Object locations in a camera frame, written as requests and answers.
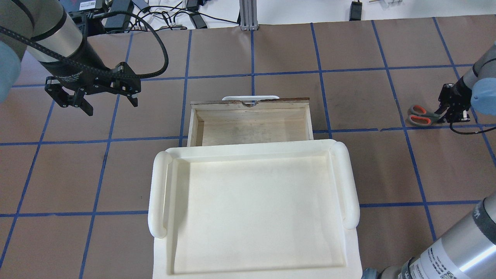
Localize aluminium frame post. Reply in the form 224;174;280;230
239;0;259;31

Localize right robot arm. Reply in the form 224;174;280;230
342;125;495;279

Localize large black power brick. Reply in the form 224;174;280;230
104;0;134;31

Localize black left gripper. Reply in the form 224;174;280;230
44;62;141;116

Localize light wooden drawer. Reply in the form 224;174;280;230
187;98;314;147

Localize orange grey scissors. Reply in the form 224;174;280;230
407;105;445;127

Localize white drawer handle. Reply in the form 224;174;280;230
222;95;280;102

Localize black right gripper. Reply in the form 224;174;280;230
434;78;472;123

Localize white plastic tray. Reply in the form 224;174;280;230
148;139;362;279

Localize black power adapter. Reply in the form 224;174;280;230
349;0;363;21

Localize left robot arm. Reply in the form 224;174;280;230
1;0;141;116

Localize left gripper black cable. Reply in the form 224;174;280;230
0;11;169;84

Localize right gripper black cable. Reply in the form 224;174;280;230
449;110;496;135

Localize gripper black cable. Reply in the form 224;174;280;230
0;11;169;84
449;110;496;135

